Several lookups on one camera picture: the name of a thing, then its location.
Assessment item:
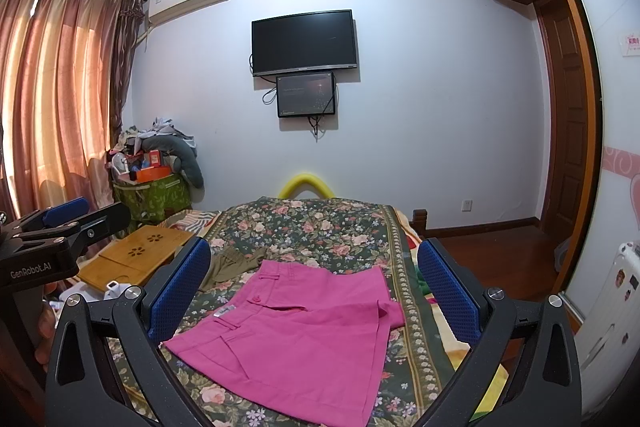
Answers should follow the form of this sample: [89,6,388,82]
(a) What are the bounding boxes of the pink pants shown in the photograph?
[164,261,405,426]

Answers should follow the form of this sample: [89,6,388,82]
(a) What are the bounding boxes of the person's left hand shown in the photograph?
[35,303,55,371]

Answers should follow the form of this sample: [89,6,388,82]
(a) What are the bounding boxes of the bamboo lap desk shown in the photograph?
[78,225,193,291]

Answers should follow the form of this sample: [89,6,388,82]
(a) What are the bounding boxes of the green fabric storage box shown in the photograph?
[113,173,191,225]

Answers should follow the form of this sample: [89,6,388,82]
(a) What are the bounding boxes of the orange box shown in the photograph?
[132,166,172,183]

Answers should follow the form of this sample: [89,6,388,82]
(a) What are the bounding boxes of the colourful fleece blanket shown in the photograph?
[394,209,509,419]

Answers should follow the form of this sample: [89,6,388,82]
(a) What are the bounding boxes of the grey plush pillow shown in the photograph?
[141,135,204,190]

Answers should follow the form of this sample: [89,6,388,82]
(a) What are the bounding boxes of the olive green garment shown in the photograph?
[200,247,269,291]

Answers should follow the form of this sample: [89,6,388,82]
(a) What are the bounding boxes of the pink striped curtain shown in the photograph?
[1,0,144,219]

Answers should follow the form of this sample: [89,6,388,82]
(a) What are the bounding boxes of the yellow foam bed guard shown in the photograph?
[278,172,335,199]

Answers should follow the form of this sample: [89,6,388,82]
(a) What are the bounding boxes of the floral green bed quilt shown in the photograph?
[106,196,482,427]

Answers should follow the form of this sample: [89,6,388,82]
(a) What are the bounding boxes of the brown wooden door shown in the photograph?
[535,0,593,243]

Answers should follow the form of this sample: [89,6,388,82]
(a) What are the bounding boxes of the white wall socket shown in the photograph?
[461,199,473,211]

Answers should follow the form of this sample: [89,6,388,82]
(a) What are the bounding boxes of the small black wall monitor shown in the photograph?
[276,72,336,118]

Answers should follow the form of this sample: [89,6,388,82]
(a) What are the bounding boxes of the black wall television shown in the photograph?
[250,10,358,76]

